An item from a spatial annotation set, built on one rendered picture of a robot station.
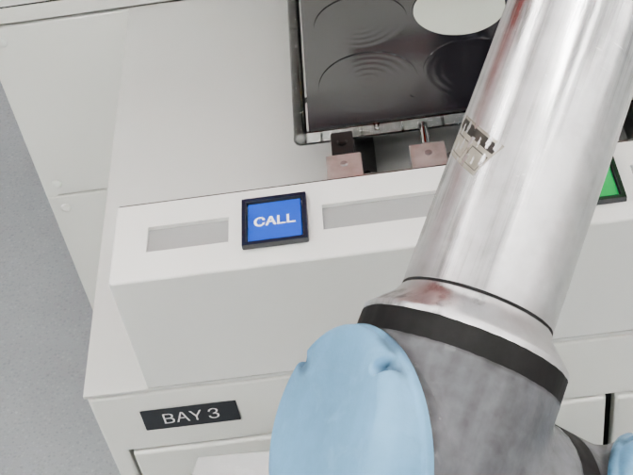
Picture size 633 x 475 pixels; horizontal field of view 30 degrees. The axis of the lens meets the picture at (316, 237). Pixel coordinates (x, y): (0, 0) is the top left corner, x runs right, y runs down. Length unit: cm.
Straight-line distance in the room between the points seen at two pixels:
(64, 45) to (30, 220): 101
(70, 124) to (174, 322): 72
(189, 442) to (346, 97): 38
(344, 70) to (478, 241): 65
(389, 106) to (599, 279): 30
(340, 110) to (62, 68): 54
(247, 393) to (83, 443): 106
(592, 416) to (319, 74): 44
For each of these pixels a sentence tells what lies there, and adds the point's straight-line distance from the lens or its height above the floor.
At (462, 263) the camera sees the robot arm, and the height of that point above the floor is 120.
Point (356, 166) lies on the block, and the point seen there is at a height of 91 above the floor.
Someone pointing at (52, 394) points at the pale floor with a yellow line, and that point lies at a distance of 222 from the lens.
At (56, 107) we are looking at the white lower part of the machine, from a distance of 167.
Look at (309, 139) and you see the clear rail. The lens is 116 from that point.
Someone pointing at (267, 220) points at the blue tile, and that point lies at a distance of 99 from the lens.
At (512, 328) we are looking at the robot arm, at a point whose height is 119.
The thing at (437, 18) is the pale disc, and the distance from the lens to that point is 130.
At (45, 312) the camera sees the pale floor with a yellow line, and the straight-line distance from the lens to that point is 236.
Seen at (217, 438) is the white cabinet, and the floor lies 73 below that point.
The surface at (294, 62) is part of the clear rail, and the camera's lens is 126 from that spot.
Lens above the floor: 164
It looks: 45 degrees down
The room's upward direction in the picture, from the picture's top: 11 degrees counter-clockwise
